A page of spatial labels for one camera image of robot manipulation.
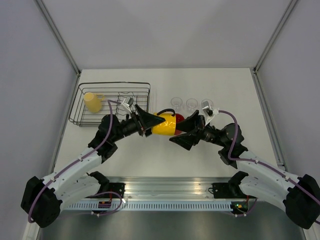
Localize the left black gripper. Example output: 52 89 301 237
111 104 166 142

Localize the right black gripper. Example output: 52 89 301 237
169 109 227 150

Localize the red mug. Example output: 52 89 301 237
173 112 186 136

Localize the clear glass cup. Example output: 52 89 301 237
170 97 183 112
201 98 214 108
185 98 198 113

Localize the pale yellow mug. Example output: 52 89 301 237
83 92 105 114

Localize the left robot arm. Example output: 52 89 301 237
20 104 165 228

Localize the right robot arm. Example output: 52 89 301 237
169 110 320 230

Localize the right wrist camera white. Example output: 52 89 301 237
201 106 219 126

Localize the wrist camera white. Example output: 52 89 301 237
118 96 134 116
201 106 219 126

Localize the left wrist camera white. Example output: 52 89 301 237
118 96 134 116

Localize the black wire dish rack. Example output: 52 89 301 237
69 81 152 129

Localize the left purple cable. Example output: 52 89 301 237
27 99 126 224

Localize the purple cable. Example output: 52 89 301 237
217 109 320 225
27 99 126 224

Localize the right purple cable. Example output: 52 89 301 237
217 109 320 225

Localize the aluminium front rail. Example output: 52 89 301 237
62 176 276 201

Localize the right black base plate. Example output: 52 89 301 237
212 182 242 199

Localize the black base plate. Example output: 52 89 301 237
107 182 126 198
212 182 242 199

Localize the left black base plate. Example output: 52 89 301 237
107 182 126 198

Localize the white slotted cable duct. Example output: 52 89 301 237
66 200 232 212

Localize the right aluminium frame post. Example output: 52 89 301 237
251 0 300 75

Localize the aluminium frame post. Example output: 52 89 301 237
251 0 300 75
34 0 81 77

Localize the left aluminium frame post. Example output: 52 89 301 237
34 0 81 77

